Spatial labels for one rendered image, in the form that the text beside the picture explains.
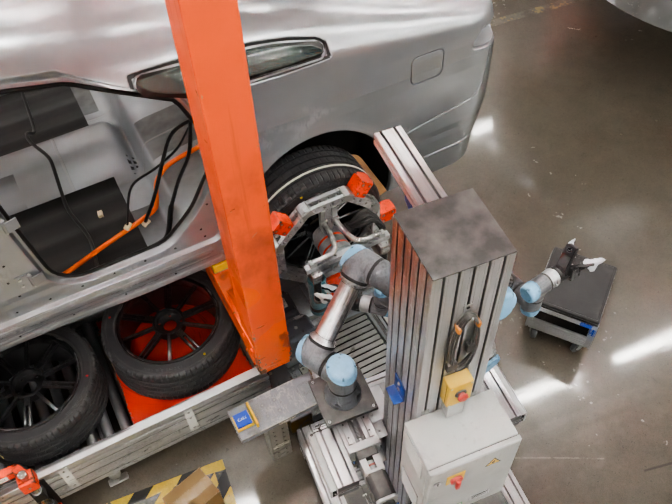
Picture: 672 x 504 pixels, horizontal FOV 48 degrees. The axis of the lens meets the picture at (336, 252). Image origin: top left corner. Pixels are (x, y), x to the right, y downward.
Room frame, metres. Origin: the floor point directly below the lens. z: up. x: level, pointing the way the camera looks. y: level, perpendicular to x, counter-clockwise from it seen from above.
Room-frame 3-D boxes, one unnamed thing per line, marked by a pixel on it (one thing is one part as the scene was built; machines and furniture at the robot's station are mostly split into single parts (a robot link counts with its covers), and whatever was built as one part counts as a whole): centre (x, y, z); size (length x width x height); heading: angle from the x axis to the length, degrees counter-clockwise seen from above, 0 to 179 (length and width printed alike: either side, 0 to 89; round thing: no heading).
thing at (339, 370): (1.44, 0.00, 0.98); 0.13 x 0.12 x 0.14; 49
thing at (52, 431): (1.74, 1.48, 0.39); 0.66 x 0.66 x 0.24
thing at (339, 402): (1.43, 0.00, 0.87); 0.15 x 0.15 x 0.10
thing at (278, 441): (1.57, 0.33, 0.21); 0.10 x 0.10 x 0.42; 26
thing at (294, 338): (2.14, 0.28, 0.26); 0.42 x 0.18 x 0.35; 26
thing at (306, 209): (2.23, 0.04, 0.85); 0.54 x 0.07 x 0.54; 116
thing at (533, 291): (1.64, -0.76, 1.21); 0.11 x 0.08 x 0.09; 124
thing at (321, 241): (2.17, 0.01, 0.85); 0.21 x 0.14 x 0.14; 26
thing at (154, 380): (2.05, 0.84, 0.39); 0.66 x 0.66 x 0.24
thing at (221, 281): (2.11, 0.48, 0.69); 0.52 x 0.17 x 0.35; 26
